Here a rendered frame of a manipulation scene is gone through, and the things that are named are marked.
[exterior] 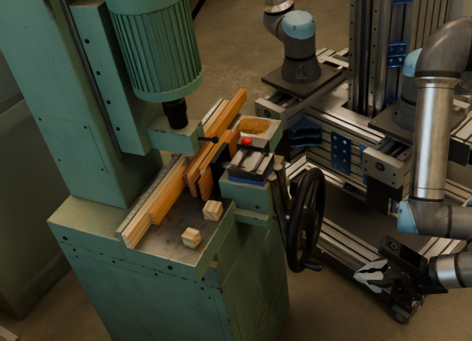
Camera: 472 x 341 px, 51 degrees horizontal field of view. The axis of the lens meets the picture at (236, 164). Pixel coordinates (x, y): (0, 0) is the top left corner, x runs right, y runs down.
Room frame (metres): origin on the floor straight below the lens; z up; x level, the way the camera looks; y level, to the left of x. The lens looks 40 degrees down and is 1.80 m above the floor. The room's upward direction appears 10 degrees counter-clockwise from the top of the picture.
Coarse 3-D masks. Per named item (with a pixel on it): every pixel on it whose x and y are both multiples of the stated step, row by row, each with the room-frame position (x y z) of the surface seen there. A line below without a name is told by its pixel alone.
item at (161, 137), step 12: (156, 120) 1.12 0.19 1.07; (192, 120) 1.09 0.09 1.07; (156, 132) 1.07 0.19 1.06; (168, 132) 1.05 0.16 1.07; (180, 132) 1.04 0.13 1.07; (192, 132) 1.03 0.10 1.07; (156, 144) 1.08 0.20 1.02; (168, 144) 1.06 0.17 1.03; (180, 144) 1.04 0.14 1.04; (192, 144) 1.02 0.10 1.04
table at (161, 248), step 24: (240, 120) 1.29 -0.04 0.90; (216, 192) 0.98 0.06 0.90; (168, 216) 0.92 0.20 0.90; (192, 216) 0.90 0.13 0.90; (240, 216) 0.91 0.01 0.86; (264, 216) 0.89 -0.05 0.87; (144, 240) 0.85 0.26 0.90; (168, 240) 0.83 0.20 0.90; (216, 240) 0.83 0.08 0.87; (144, 264) 0.81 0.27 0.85; (168, 264) 0.77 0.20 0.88; (192, 264) 0.75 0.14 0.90
